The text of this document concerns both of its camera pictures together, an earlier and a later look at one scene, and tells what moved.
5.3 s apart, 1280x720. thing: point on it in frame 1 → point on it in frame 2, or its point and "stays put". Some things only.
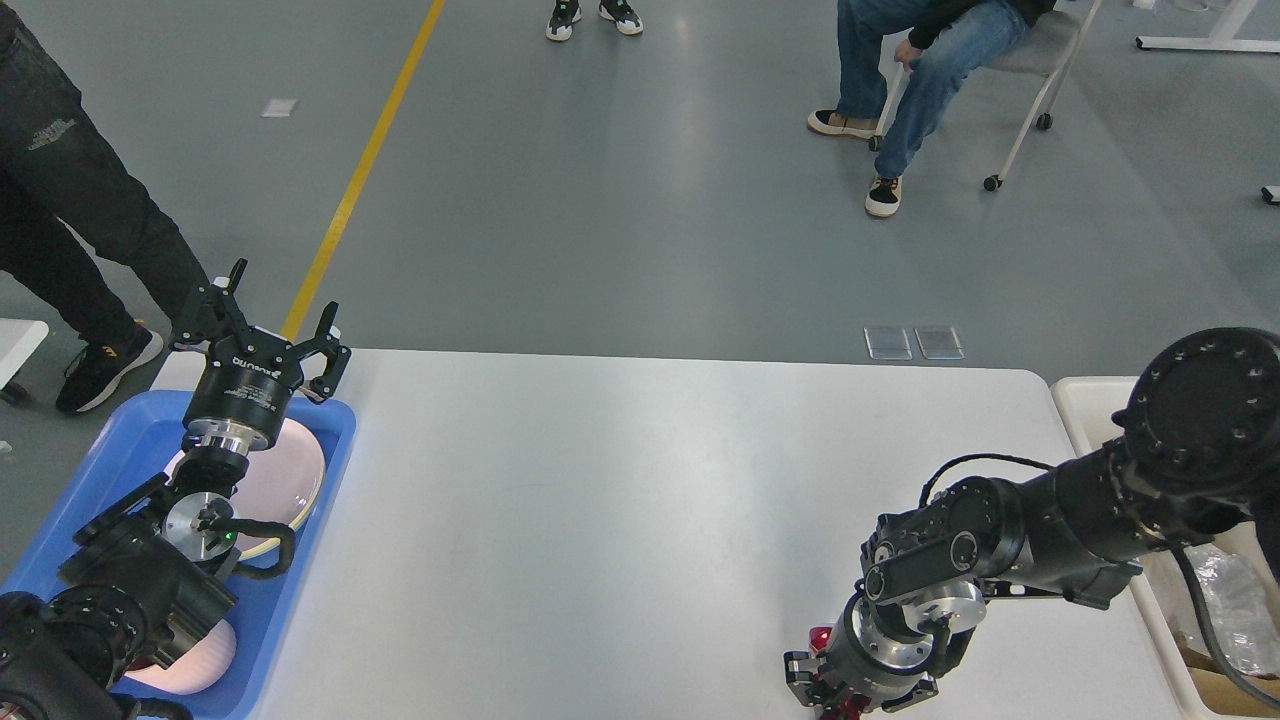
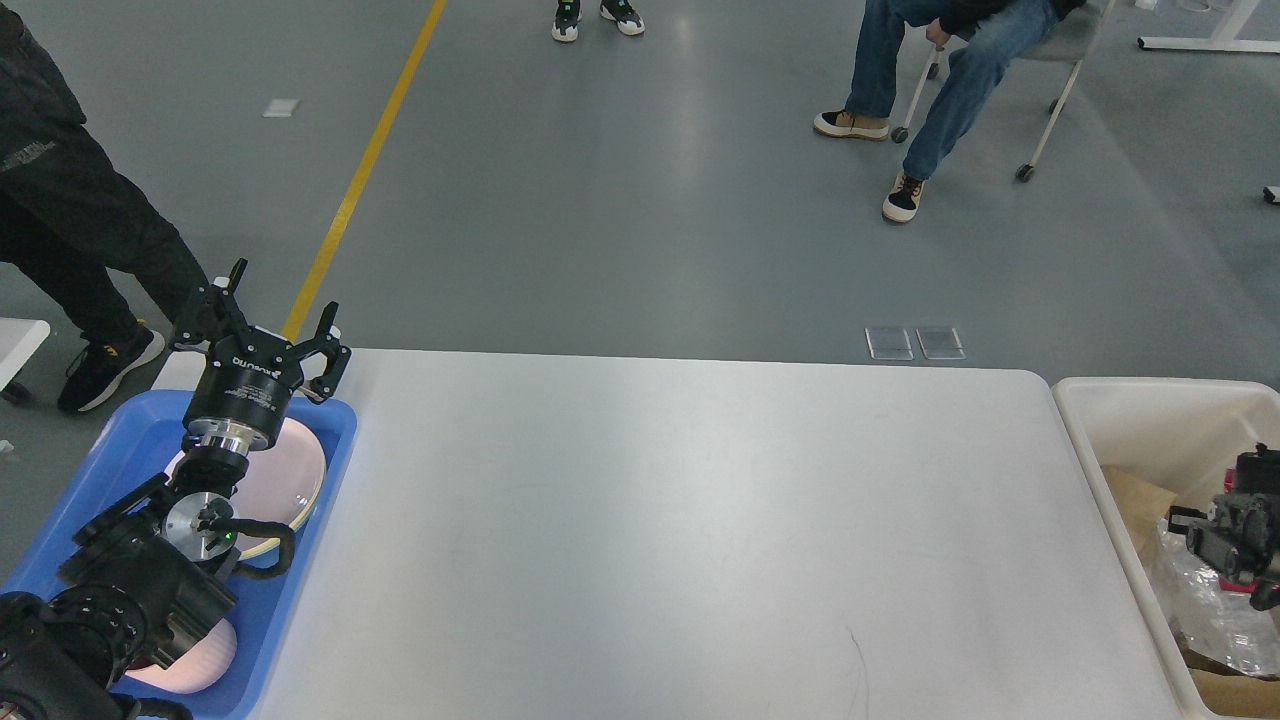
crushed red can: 846,708 → 1247,588
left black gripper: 242,391 stays put
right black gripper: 882,650 → 1241,530
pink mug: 200,666 stays put
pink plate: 281,485 stays put
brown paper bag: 1223,692 stays put
